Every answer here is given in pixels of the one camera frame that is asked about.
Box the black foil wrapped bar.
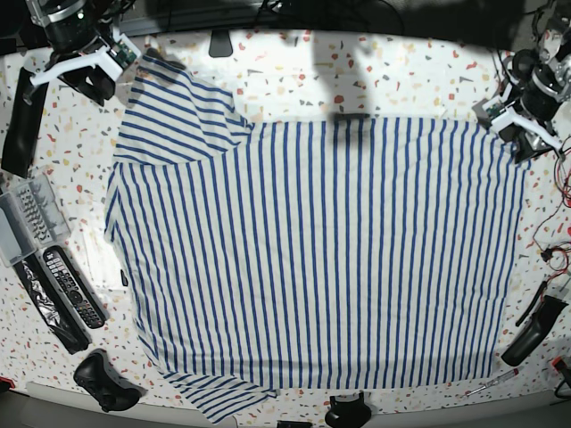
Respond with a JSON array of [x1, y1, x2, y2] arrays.
[[13, 255, 90, 355]]

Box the red tipped screwdriver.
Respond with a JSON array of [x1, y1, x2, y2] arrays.
[[464, 367, 521, 398]]

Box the black tv remote control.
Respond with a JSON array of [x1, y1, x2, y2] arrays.
[[42, 245, 106, 329]]

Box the clear plastic screw box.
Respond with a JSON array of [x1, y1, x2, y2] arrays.
[[1, 173, 70, 268]]

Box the black thin rod tool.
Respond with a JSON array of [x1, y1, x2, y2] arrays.
[[515, 280, 548, 327]]

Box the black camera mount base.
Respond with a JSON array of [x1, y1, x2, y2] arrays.
[[325, 391, 372, 428]]

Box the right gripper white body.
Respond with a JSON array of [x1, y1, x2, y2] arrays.
[[29, 27, 137, 87]]

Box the black curved handheld device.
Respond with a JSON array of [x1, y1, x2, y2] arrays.
[[501, 296, 568, 367]]

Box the blue white striped t-shirt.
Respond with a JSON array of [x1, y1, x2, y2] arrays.
[[105, 56, 526, 423]]

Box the red and black wires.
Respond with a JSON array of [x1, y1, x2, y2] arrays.
[[533, 136, 571, 286]]

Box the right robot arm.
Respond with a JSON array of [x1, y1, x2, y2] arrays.
[[23, 0, 141, 106]]

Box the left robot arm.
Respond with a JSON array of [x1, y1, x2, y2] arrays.
[[474, 1, 570, 164]]

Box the black clip at table edge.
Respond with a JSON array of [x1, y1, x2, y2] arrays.
[[209, 29, 233, 58]]

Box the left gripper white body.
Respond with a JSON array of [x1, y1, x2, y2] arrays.
[[473, 97, 562, 154]]

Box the black cylindrical case left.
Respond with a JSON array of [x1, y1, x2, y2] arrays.
[[1, 68, 48, 178]]

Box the black game controller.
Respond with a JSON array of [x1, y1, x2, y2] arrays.
[[73, 350, 143, 413]]

